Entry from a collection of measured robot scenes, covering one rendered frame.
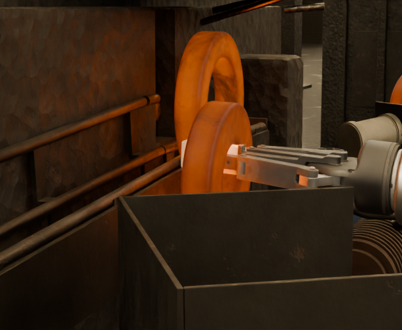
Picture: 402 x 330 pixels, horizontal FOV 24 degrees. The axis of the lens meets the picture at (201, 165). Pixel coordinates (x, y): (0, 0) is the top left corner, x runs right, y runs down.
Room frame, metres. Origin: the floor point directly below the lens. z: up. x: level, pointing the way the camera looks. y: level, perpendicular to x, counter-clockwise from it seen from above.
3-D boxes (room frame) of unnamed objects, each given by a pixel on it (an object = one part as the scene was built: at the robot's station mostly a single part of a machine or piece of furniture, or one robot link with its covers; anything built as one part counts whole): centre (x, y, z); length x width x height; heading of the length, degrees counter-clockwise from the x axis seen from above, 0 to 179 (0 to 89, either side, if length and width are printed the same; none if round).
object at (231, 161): (1.00, -0.03, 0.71); 0.05 x 0.03 x 0.01; 68
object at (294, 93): (1.43, -0.09, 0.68); 0.11 x 0.08 x 0.24; 67
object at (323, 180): (0.94, -0.13, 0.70); 0.05 x 0.05 x 0.02; 69
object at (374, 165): (0.97, -0.16, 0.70); 0.09 x 0.08 x 0.07; 67
